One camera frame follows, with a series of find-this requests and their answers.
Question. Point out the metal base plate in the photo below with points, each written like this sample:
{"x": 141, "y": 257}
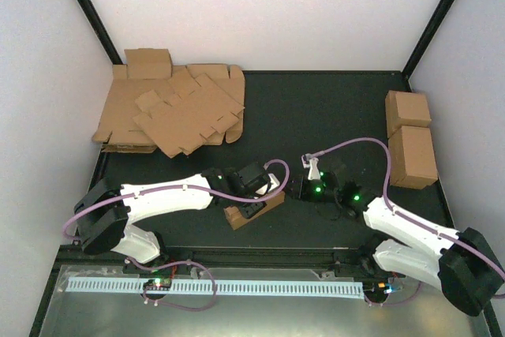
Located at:
{"x": 412, "y": 311}

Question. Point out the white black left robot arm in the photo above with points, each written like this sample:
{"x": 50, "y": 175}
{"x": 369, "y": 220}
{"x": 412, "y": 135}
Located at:
{"x": 112, "y": 227}

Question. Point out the black left corner frame post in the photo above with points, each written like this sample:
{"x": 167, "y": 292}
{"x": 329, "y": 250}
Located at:
{"x": 100, "y": 31}

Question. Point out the black corner frame post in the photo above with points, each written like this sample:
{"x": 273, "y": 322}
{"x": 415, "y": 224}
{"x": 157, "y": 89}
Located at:
{"x": 431, "y": 28}
{"x": 100, "y": 31}

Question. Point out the stack of flat cardboard blanks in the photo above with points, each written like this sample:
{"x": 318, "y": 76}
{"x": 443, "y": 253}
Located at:
{"x": 117, "y": 131}

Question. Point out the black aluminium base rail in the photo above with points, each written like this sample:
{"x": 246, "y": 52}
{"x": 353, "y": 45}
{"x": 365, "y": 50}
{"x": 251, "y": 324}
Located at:
{"x": 345, "y": 262}

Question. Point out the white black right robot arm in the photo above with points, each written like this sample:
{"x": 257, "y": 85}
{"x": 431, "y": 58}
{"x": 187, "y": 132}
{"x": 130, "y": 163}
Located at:
{"x": 461, "y": 264}

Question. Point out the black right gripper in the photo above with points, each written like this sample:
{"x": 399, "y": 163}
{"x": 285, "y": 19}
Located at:
{"x": 302, "y": 190}

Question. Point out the loose top cardboard blank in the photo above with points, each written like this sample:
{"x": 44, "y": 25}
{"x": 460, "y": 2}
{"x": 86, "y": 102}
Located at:
{"x": 187, "y": 112}

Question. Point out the light blue slotted cable duct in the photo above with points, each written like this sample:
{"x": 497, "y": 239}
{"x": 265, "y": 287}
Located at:
{"x": 220, "y": 287}

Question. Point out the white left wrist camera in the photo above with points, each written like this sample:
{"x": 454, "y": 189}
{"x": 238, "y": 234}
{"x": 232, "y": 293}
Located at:
{"x": 272, "y": 184}

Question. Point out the small folded cardboard box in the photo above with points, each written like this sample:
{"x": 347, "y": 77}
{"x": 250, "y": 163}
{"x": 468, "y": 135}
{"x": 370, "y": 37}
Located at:
{"x": 148, "y": 64}

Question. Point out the folded cardboard box front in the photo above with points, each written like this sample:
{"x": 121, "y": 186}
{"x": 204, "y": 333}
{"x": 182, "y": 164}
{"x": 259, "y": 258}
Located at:
{"x": 413, "y": 162}

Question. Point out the black right corner frame post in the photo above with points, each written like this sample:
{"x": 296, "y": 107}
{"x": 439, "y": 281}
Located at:
{"x": 431, "y": 28}

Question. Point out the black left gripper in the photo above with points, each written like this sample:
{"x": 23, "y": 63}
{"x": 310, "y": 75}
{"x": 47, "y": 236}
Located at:
{"x": 250, "y": 211}

